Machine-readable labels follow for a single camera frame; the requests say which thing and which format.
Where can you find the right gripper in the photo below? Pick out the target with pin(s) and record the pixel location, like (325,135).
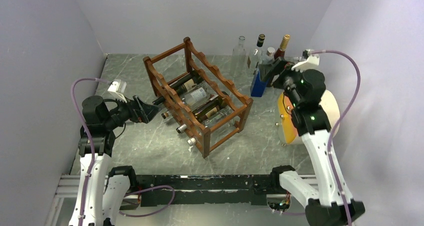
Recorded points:
(277,67)

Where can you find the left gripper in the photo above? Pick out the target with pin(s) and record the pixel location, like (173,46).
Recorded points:
(139,111)

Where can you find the brown bottle gold foil top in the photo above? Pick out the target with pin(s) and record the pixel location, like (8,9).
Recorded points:
(280,52)

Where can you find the clear square whisky bottle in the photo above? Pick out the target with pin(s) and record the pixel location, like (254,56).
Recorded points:
(255,54)

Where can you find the blue square glass bottle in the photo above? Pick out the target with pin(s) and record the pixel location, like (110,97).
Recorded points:
(259,81)

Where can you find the clear round glass bottle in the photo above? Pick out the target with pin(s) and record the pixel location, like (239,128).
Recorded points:
(238,56)

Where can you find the dark green wine bottle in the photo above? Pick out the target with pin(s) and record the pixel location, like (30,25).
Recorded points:
(213,105)
(186,83)

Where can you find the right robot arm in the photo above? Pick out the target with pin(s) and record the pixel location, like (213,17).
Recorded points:
(332,203)

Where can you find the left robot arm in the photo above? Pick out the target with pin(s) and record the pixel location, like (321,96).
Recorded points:
(100,191)

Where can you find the clear bottle cork stopper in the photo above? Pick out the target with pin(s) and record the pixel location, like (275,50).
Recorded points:
(196,97)

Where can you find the brown wooden wine rack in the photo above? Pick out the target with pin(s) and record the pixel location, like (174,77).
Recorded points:
(214,81)

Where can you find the clear bottle white cap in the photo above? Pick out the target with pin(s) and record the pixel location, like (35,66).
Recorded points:
(212,121)

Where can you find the white cylinder orange yellow end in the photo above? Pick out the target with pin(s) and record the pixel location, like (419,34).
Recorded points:
(287,132)

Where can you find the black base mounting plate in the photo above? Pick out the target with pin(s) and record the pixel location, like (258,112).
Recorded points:
(203,189)

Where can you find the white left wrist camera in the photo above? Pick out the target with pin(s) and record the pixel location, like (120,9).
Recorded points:
(117,88)

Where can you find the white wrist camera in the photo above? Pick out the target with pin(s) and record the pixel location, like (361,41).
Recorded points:
(117,88)
(308,60)

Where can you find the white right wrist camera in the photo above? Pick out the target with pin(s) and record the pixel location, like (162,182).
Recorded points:
(308,60)

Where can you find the aluminium rail frame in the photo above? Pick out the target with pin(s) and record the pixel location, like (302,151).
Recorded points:
(68,186)

